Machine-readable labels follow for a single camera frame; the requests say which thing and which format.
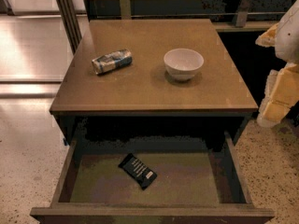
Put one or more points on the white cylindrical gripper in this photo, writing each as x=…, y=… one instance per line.
x=289, y=36

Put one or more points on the dark blue rxbar wrapper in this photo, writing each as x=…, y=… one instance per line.
x=138, y=171

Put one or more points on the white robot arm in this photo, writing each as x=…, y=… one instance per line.
x=287, y=37

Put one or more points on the open top drawer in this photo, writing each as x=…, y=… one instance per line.
x=194, y=185

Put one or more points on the brown wooden cabinet counter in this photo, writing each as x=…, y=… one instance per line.
x=144, y=87

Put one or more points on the white ceramic bowl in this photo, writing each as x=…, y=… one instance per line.
x=183, y=64

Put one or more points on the blue white crushed can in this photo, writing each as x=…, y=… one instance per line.
x=114, y=60

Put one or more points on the wooden rail background shelf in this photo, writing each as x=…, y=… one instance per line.
x=228, y=15

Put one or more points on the metal frame post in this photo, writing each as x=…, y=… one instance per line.
x=69, y=17

